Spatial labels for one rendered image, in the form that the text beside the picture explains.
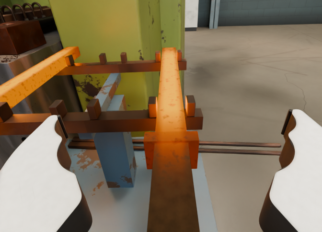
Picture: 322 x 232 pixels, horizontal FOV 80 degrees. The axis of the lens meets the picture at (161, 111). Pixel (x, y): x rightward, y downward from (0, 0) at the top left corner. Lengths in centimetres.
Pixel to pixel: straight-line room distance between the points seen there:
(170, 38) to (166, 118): 87
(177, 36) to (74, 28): 53
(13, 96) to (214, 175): 121
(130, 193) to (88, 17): 49
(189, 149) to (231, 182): 119
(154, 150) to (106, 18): 51
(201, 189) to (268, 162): 111
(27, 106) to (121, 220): 37
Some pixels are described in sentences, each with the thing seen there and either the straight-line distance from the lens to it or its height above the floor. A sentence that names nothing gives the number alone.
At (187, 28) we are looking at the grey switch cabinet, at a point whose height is 8.
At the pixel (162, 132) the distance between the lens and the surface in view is 17.
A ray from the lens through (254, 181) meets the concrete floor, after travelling 140.
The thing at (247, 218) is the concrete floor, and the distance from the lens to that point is 125.
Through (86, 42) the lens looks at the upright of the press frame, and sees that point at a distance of 67.
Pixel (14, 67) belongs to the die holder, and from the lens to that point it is 57.
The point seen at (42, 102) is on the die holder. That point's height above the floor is 79.
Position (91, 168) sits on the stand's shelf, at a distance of 55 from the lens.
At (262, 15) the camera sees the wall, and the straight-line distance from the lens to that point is 665.
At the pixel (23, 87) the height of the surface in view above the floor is 92.
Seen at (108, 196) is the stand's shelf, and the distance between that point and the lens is 48.
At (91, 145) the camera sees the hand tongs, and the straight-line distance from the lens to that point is 60.
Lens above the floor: 104
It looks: 32 degrees down
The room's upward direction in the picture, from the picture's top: 3 degrees counter-clockwise
